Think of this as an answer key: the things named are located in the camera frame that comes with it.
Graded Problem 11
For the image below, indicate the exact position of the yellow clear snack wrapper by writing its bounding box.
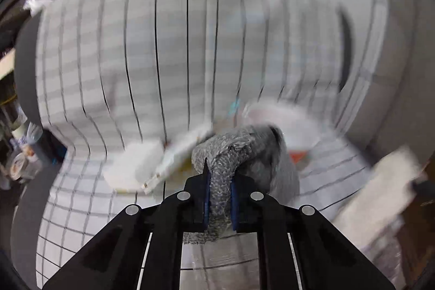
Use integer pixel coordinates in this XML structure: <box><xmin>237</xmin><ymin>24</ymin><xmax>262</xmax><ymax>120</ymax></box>
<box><xmin>142</xmin><ymin>121</ymin><xmax>213</xmax><ymax>194</ymax></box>

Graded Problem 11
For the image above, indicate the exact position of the white grey dish cloth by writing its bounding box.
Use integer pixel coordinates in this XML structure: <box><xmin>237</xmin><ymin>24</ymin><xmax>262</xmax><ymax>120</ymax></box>
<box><xmin>184</xmin><ymin>125</ymin><xmax>300</xmax><ymax>244</ymax></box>

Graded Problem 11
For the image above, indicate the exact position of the white sponge block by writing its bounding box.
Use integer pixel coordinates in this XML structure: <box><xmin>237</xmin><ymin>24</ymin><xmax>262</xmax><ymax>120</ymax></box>
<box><xmin>103</xmin><ymin>138</ymin><xmax>164</xmax><ymax>193</ymax></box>

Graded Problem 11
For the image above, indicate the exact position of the red white paper bowl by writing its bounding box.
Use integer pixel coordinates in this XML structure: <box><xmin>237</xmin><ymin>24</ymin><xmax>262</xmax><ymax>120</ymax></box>
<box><xmin>241</xmin><ymin>99</ymin><xmax>321</xmax><ymax>163</ymax></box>

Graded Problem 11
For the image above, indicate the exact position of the white tissue paper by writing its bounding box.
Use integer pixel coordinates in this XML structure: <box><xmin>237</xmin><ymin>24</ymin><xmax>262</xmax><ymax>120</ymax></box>
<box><xmin>333</xmin><ymin>146</ymin><xmax>422</xmax><ymax>250</ymax></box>

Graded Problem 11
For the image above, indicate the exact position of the white black checkered cloth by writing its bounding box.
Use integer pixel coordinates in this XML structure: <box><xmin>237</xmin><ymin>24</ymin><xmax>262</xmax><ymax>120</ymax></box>
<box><xmin>35</xmin><ymin>0</ymin><xmax>392</xmax><ymax>289</ymax></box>

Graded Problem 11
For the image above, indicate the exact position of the dark grey office chair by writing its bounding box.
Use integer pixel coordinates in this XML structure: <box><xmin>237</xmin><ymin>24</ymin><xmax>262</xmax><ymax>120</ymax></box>
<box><xmin>10</xmin><ymin>1</ymin><xmax>358</xmax><ymax>287</ymax></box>

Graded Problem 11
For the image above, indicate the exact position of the white refrigerator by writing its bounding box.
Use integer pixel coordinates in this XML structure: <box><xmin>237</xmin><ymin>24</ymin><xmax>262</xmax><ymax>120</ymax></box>
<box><xmin>330</xmin><ymin>0</ymin><xmax>434</xmax><ymax>163</ymax></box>

